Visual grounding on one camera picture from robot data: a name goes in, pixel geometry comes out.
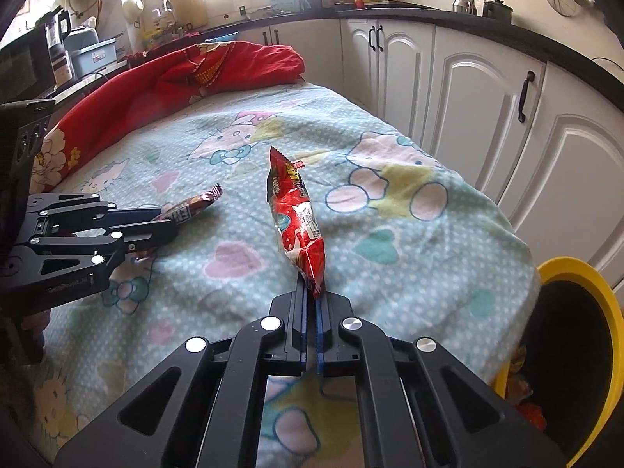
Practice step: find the blender jug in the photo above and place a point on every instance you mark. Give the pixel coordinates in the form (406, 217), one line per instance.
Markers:
(58, 53)

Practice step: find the black kitchen countertop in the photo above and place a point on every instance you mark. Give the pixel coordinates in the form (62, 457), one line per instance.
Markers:
(546, 41)

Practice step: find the blue basin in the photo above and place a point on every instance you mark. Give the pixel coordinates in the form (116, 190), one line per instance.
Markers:
(222, 37)

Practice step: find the blue storage box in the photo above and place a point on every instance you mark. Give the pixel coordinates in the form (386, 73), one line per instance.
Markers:
(92, 56)

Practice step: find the white lower cabinets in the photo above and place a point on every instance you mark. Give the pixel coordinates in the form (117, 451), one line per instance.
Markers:
(477, 107)

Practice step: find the person's left forearm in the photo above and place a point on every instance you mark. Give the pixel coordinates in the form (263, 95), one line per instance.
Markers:
(19, 336)

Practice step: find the red floral blanket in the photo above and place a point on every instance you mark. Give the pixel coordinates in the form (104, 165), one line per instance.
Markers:
(146, 87)

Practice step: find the cartoon printed bed sheet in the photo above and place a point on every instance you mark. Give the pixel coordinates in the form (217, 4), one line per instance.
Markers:
(390, 234)

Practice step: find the black microwave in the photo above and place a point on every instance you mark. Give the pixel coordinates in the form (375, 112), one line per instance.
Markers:
(24, 63)

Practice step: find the brown snack packet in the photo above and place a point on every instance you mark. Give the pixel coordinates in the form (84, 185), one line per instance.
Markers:
(195, 202)

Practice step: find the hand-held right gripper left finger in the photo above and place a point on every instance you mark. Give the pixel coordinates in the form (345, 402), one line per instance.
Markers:
(292, 331)

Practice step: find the wooden cutting board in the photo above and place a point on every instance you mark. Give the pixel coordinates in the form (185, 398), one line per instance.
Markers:
(185, 7)

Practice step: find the red snack packet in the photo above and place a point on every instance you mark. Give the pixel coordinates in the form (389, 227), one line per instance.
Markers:
(297, 224)

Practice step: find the black pot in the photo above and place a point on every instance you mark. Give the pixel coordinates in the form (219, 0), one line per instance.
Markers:
(497, 12)

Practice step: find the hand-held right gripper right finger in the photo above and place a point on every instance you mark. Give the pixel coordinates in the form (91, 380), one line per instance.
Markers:
(321, 336)

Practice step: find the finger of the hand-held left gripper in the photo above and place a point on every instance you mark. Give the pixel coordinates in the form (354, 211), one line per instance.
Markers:
(146, 236)
(87, 209)

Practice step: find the steel kettle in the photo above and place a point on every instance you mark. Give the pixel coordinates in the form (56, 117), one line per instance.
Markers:
(463, 6)

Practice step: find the yellow-rimmed black trash bin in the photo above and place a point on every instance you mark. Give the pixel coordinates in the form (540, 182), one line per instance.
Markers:
(575, 268)

